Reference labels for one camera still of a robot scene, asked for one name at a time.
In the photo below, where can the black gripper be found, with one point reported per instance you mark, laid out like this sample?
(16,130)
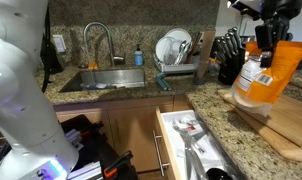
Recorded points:
(267,9)

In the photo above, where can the orange food packet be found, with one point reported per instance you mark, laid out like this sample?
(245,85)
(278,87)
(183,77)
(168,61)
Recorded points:
(256,88)

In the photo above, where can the wooden kitchen drawer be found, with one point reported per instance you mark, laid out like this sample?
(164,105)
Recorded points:
(169,145)

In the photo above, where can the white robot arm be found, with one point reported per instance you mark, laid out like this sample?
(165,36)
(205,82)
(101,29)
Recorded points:
(39,147)

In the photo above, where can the black knife block with knives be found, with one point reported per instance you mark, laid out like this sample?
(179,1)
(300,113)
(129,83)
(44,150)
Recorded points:
(231,55)

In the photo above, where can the tall wooden board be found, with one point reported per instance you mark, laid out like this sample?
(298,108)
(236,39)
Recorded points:
(204,60)

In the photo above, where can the light wooden cutting board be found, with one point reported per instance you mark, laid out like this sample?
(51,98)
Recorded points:
(285,118)

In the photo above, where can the dish rack with plates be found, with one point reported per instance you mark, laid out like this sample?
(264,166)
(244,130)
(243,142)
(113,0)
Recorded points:
(167,50)

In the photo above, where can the lower wooden cutting board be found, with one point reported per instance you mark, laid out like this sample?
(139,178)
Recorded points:
(280,144)

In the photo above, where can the blue soap dispenser bottle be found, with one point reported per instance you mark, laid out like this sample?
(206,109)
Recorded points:
(138,56)

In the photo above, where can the clear plastic cutlery bags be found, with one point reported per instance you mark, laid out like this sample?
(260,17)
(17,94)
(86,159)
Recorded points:
(198,152)

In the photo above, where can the black ladle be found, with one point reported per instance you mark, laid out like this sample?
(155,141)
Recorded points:
(218,174)

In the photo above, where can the stainless steel sink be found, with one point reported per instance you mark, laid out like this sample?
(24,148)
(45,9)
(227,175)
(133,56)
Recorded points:
(105,79)

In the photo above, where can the orange sponge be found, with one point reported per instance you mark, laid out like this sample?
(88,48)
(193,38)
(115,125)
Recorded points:
(93,66)

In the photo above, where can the dark green glass bottle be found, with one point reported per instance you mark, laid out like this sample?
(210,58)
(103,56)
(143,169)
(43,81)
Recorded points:
(49,57)

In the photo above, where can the metal cabinet door handle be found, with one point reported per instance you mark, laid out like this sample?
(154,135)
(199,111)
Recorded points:
(118,133)

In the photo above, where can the white wall outlet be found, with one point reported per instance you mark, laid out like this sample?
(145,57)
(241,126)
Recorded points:
(59,43)

